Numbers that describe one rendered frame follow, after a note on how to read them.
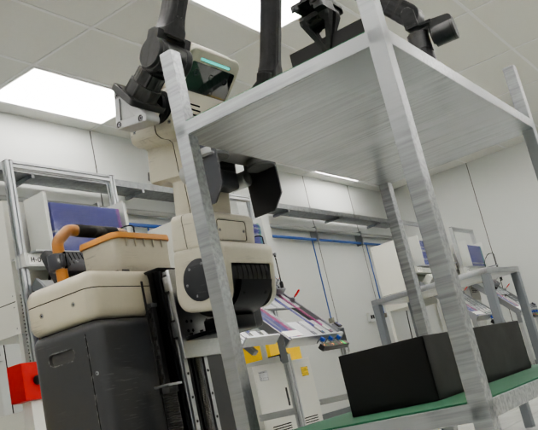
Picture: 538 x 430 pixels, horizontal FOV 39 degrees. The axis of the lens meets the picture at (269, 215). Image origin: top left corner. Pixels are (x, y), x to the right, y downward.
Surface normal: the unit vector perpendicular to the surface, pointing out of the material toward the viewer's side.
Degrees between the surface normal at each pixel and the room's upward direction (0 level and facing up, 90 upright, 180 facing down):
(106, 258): 92
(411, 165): 90
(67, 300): 90
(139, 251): 92
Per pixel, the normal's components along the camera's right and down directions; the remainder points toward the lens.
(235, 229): 0.82, -0.17
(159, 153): -0.56, -0.07
